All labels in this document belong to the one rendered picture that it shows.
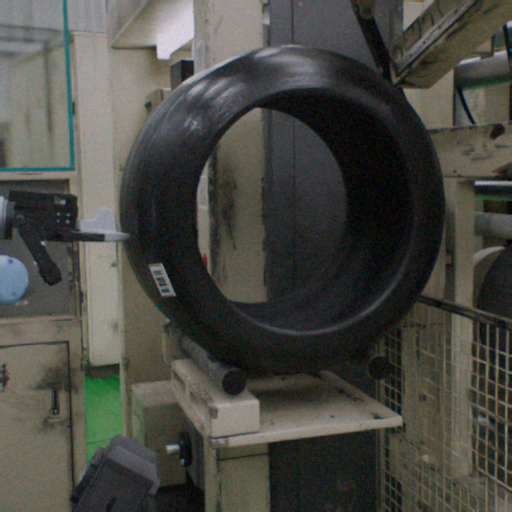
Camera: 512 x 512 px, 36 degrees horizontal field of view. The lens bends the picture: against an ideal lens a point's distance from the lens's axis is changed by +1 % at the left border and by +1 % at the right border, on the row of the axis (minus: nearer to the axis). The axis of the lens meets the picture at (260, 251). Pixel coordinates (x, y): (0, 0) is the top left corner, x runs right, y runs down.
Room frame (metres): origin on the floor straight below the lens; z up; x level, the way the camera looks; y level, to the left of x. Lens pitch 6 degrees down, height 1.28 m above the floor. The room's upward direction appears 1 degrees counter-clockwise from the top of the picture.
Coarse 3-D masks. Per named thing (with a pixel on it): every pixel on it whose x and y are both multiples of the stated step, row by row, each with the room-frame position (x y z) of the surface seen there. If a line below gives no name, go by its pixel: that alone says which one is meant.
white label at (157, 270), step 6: (156, 264) 1.30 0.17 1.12; (156, 270) 1.31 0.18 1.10; (162, 270) 1.30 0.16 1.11; (156, 276) 1.32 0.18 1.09; (162, 276) 1.30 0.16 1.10; (156, 282) 1.33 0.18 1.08; (162, 282) 1.31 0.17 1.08; (168, 282) 1.30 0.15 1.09; (162, 288) 1.32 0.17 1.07; (168, 288) 1.31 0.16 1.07; (162, 294) 1.33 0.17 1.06; (168, 294) 1.31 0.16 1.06; (174, 294) 1.30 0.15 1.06
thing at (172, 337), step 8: (168, 320) 1.67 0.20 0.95; (168, 328) 1.65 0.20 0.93; (176, 328) 1.66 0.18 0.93; (168, 336) 1.65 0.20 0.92; (176, 336) 1.66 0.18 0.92; (168, 344) 1.65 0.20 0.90; (176, 344) 1.66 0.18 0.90; (168, 352) 1.65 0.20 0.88; (176, 352) 1.66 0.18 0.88; (184, 352) 1.66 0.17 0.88; (168, 360) 1.65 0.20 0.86
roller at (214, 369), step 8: (184, 336) 1.66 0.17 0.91; (184, 344) 1.63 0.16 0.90; (192, 344) 1.58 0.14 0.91; (192, 352) 1.56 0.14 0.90; (200, 352) 1.51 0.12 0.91; (208, 352) 1.48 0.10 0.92; (200, 360) 1.49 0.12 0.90; (208, 360) 1.45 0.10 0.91; (216, 360) 1.42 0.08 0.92; (224, 360) 1.42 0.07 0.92; (208, 368) 1.43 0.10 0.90; (216, 368) 1.39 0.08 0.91; (224, 368) 1.37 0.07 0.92; (232, 368) 1.35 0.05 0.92; (216, 376) 1.37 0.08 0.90; (224, 376) 1.34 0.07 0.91; (232, 376) 1.34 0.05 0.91; (240, 376) 1.34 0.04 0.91; (224, 384) 1.34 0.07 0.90; (232, 384) 1.34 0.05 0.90; (240, 384) 1.34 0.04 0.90; (232, 392) 1.34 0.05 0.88; (240, 392) 1.35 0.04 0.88
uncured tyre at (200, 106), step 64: (256, 64) 1.37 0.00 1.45; (320, 64) 1.39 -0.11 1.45; (192, 128) 1.32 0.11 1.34; (320, 128) 1.69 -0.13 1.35; (384, 128) 1.42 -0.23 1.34; (128, 192) 1.41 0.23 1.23; (192, 192) 1.31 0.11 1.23; (384, 192) 1.70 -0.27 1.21; (128, 256) 1.49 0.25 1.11; (192, 256) 1.31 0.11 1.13; (384, 256) 1.67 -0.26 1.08; (192, 320) 1.33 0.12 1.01; (256, 320) 1.35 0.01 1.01; (320, 320) 1.65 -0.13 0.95; (384, 320) 1.42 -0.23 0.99
